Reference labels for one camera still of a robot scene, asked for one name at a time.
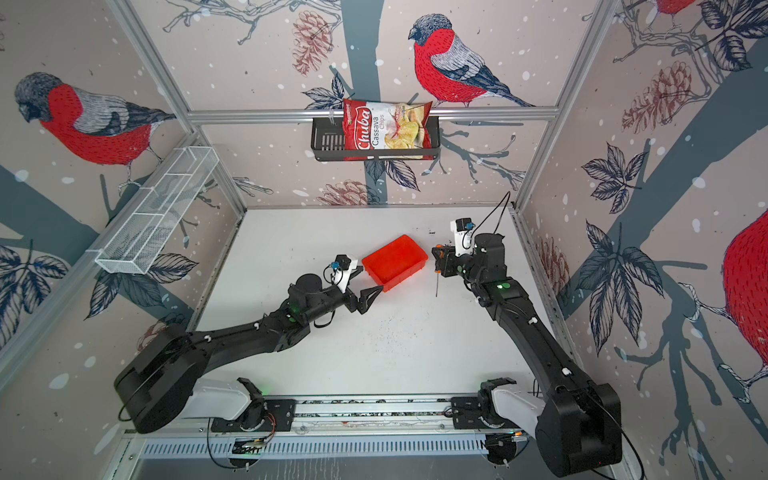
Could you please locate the orange handled screwdriver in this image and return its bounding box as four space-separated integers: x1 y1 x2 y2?
431 244 445 297

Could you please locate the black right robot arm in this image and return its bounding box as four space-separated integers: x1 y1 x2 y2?
432 233 623 478

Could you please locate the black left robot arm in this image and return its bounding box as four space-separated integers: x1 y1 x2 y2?
114 266 384 434

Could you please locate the red plastic bin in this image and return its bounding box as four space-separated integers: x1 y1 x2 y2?
362 235 427 292

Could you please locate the red cassava chips bag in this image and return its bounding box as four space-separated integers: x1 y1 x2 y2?
342 99 432 149

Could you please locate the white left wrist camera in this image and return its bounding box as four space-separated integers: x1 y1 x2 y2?
329 254 361 293

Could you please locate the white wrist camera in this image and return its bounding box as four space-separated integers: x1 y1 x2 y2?
329 254 361 293
450 217 475 256

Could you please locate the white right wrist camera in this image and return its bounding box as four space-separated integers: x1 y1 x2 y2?
450 217 475 256

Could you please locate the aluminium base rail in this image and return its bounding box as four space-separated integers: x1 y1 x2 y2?
122 394 530 469

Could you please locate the black wire wall basket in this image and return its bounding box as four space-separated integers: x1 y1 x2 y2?
310 116 441 162

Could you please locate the clear plastic wall shelf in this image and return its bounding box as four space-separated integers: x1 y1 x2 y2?
95 146 219 274

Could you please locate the aluminium horizontal wall bar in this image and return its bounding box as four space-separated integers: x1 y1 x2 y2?
185 106 560 126

